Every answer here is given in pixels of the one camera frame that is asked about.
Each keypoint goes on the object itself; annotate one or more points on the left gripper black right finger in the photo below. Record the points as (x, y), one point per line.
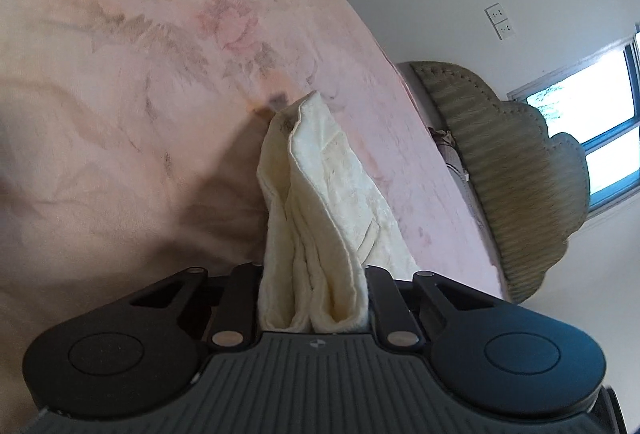
(493, 356)

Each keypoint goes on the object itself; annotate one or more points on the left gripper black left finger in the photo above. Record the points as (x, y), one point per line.
(143, 350)

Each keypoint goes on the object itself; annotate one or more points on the cream white pants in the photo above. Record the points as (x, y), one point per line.
(327, 222)

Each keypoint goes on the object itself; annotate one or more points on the olive green padded headboard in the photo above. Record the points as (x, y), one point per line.
(533, 186)

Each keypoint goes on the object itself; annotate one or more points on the dark striped bolster pillow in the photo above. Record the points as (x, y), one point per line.
(446, 146)

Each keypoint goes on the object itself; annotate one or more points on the pink floral bed sheet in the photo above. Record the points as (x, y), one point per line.
(130, 136)

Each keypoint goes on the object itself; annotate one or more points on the window with white frame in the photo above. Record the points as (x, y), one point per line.
(596, 100)

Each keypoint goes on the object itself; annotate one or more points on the white wall socket plate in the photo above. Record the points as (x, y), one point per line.
(504, 29)

